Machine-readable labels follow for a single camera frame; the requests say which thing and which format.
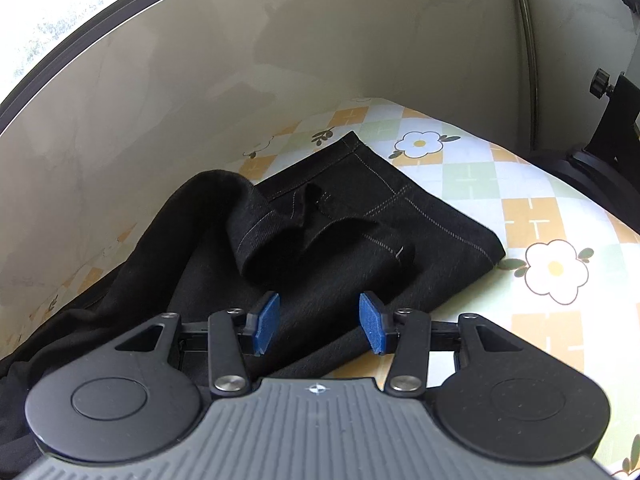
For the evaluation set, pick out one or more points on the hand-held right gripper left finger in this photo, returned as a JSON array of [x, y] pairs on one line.
[[265, 322]]

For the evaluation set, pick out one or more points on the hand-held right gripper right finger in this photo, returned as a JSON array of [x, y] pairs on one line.
[[372, 322]]

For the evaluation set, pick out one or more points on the black pants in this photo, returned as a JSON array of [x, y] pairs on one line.
[[325, 270]]

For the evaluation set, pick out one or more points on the floral checkered tablecloth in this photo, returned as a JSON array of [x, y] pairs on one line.
[[550, 210]]

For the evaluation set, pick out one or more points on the black camera stand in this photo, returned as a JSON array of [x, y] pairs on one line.
[[612, 125]]

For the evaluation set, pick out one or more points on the metal wall corner trim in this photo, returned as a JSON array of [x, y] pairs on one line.
[[527, 50]]

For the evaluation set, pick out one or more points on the black window frame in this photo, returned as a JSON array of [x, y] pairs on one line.
[[65, 42]]

